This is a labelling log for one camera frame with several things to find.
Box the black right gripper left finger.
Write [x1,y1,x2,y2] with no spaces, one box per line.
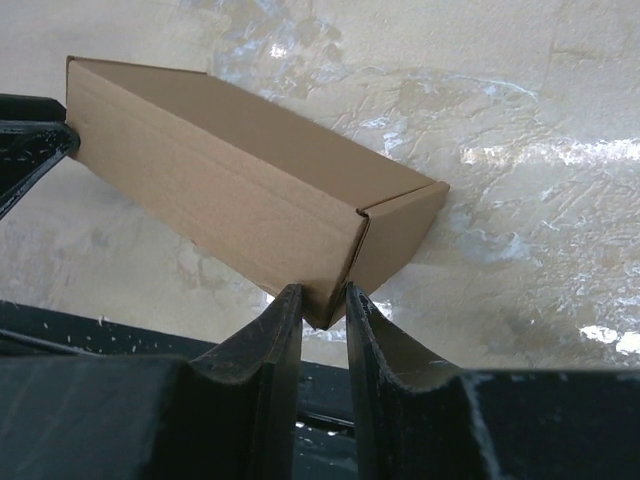
[1,284,303,479]

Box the brown cardboard paper box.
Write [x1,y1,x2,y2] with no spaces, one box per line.
[66,56,449,329]

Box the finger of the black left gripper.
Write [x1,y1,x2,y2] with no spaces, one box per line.
[0,94,66,122]
[1,120,80,218]

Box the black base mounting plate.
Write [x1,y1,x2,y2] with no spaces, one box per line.
[1,301,358,479]

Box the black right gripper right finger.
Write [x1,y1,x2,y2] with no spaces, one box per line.
[345,284,639,479]

